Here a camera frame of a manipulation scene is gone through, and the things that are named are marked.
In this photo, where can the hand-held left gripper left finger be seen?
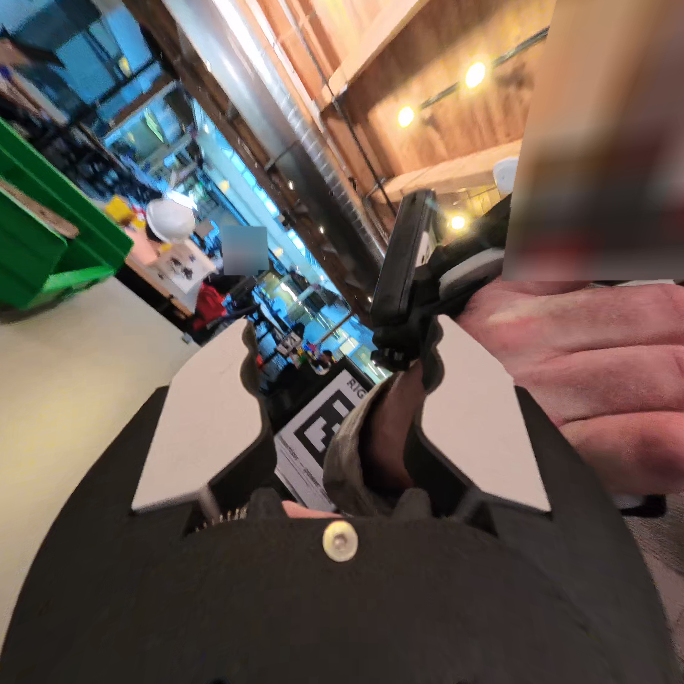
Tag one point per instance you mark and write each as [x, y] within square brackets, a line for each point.
[203, 417]

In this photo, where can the person's right hand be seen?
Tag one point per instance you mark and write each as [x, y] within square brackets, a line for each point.
[598, 374]

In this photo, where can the white sheet with dark prints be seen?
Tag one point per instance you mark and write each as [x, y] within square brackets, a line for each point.
[184, 267]

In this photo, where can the white round ceiling device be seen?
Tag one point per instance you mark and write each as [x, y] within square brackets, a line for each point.
[506, 176]

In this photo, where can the white hard hat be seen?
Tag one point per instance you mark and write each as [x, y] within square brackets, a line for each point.
[171, 219]

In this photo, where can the brown cardboard piece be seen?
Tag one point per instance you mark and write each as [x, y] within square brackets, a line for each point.
[37, 208]

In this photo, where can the yellow object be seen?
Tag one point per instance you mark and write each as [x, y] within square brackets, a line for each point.
[120, 211]

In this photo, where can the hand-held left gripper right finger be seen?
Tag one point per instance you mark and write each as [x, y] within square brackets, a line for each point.
[470, 417]

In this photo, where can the person's left hand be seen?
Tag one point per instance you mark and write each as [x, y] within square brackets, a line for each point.
[310, 510]

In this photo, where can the green plastic bin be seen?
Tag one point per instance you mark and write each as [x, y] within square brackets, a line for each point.
[59, 251]

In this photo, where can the silver ventilation duct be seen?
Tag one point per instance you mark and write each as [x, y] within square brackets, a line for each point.
[278, 117]

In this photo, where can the round ceiling light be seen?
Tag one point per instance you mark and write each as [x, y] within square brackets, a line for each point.
[458, 222]
[475, 75]
[406, 116]

